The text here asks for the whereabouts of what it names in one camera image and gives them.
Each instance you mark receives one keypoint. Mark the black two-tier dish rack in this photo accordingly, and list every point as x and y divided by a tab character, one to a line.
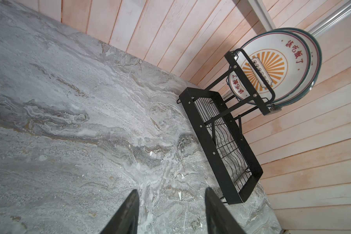
219	129

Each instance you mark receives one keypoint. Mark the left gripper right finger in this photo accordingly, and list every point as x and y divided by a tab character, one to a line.
219	219

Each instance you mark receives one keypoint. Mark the horizontal aluminium frame bar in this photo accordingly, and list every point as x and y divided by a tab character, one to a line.
330	21

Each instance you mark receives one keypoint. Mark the right aluminium frame post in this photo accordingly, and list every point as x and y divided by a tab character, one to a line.
262	14

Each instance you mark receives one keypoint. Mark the orange sunburst plate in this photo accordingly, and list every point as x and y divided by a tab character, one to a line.
281	58
311	79

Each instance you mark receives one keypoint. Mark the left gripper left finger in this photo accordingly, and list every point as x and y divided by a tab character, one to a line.
125	220

